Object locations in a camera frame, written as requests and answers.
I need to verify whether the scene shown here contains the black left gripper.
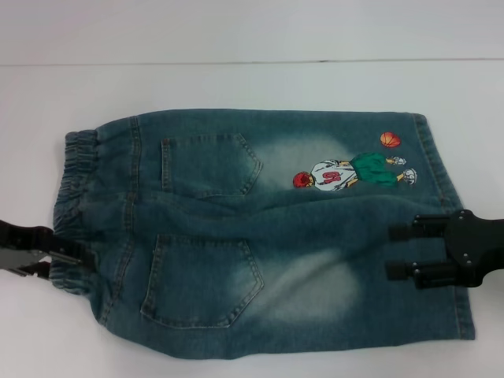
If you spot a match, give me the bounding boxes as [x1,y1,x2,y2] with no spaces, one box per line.
[0,218,84,283]

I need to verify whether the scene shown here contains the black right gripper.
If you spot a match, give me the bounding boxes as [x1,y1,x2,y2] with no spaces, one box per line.
[384,209,504,292]

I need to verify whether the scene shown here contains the blue denim shorts with cartoon print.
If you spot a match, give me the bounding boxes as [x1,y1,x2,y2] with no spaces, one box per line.
[52,109,477,342]

